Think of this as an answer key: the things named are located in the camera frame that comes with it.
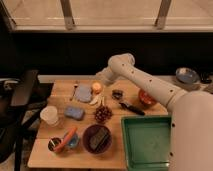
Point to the orange carrot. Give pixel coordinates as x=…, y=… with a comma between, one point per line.
x=66, y=139

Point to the white plastic cup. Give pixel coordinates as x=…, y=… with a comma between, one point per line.
x=50, y=115

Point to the blue sponge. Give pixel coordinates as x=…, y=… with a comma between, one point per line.
x=74, y=112

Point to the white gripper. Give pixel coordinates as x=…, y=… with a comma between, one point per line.
x=101, y=77

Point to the light blue plate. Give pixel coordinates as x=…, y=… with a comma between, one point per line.
x=83, y=93

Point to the grey round dish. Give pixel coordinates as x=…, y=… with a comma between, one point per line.
x=186, y=75

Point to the red yellow apple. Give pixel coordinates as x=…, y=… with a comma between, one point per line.
x=96, y=87

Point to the small dark cup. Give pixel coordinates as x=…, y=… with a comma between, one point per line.
x=53, y=142

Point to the small fork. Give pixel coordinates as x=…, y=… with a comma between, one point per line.
x=74, y=89

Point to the green plastic tray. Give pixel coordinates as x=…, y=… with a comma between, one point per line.
x=146, y=142

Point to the black chair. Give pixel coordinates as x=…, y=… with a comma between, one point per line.
x=17, y=113

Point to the dark sponge block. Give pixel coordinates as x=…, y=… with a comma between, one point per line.
x=97, y=138

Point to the bunch of dark grapes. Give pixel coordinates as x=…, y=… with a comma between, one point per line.
x=102, y=114

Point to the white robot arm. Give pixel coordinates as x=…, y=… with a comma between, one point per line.
x=192, y=113

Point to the banana peel pieces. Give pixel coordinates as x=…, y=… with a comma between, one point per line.
x=98, y=99

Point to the orange bowl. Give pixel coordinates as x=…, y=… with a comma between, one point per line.
x=145, y=98

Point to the small blue bowl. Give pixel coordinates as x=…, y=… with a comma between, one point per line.
x=73, y=141

